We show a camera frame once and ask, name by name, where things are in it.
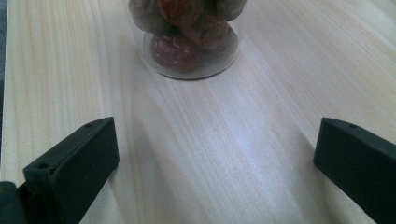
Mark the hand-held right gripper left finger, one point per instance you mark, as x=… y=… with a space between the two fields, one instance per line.
x=73 y=168

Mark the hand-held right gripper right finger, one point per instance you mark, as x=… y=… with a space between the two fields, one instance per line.
x=361 y=165

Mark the orange cup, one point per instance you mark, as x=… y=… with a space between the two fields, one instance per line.
x=186 y=37

